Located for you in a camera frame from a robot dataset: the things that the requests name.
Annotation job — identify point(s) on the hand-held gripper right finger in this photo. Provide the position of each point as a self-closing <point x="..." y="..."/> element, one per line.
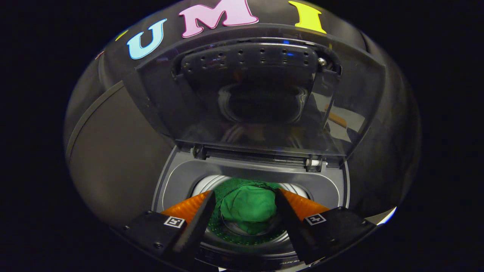
<point x="293" y="226"/>

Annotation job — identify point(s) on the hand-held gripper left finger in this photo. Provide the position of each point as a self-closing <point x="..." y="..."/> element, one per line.
<point x="196" y="226"/>

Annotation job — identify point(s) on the green polo shirt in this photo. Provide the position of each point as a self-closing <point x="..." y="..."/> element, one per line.
<point x="247" y="207"/>

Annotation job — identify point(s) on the dark washing machine lid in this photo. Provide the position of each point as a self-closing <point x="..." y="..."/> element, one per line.
<point x="264" y="132"/>

